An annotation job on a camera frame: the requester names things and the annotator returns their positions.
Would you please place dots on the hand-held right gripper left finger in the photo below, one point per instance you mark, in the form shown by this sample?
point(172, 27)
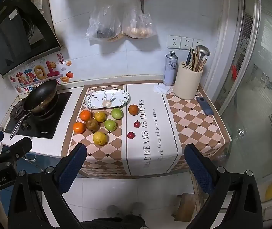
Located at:
point(72, 167)

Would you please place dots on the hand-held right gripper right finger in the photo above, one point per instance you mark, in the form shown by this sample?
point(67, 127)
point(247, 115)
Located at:
point(199, 169)

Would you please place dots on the yellow citrus fruit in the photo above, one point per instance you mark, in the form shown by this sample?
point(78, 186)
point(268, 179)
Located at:
point(100, 116)
point(100, 138)

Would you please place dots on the brown pear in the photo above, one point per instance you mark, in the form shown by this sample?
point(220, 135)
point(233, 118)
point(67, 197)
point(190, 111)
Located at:
point(93, 124)

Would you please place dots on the green apple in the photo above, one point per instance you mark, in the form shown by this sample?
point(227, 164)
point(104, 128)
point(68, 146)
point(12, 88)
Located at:
point(110, 125)
point(116, 113)

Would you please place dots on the red cherry tomato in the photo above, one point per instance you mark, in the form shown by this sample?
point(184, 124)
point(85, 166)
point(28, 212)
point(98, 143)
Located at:
point(131, 135)
point(136, 124)

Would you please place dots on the floral oval plate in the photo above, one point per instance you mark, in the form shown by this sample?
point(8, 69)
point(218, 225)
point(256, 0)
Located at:
point(107, 99)

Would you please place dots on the dark reddish orange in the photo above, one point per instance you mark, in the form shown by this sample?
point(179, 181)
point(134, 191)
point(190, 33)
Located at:
point(133, 109)

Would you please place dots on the wooden stool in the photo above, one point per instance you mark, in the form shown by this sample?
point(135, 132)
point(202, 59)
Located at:
point(186, 206)

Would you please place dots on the black gas stove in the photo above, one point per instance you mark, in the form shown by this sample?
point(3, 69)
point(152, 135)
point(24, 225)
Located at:
point(54, 116)

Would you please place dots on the checkered printed table mat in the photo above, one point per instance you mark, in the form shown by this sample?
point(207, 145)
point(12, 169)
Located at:
point(150, 143)

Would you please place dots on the black frying pan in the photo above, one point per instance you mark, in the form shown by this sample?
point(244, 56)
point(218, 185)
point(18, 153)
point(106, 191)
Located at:
point(40, 95)

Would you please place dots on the grey fuzzy slipper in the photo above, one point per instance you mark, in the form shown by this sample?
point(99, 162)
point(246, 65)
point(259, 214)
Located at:
point(137, 207)
point(113, 211)

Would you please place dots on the blue smartphone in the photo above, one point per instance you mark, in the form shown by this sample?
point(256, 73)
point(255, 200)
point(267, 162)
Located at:
point(205, 106)

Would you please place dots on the cream utensil holder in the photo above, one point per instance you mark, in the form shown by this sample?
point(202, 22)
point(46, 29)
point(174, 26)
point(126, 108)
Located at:
point(187, 83)

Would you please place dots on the white crumpled tissue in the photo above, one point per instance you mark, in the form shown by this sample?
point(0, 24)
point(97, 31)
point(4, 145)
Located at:
point(162, 89)

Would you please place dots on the red hanging object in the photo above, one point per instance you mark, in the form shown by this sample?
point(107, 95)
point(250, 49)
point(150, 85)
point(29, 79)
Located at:
point(234, 72)

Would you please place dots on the silver spray can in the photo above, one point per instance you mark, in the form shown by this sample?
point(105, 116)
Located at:
point(170, 69)

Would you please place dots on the black range hood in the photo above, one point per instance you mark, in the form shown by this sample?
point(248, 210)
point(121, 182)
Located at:
point(11, 35)

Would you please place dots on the bundle of wooden chopsticks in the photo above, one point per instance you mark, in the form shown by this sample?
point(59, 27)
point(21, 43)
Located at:
point(195, 62)

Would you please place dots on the metal ladle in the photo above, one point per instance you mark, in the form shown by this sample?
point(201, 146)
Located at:
point(202, 50)

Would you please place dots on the clear plastic bag dark contents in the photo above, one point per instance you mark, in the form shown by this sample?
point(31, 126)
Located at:
point(103, 26)

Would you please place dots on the clear plastic bag of eggs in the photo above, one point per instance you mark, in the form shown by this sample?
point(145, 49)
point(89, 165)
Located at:
point(138, 26)

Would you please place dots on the colourful wall sticker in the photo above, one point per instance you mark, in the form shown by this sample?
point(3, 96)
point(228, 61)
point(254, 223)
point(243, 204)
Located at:
point(38, 75)

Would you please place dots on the white wall socket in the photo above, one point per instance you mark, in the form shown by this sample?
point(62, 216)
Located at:
point(195, 43)
point(174, 42)
point(186, 44)

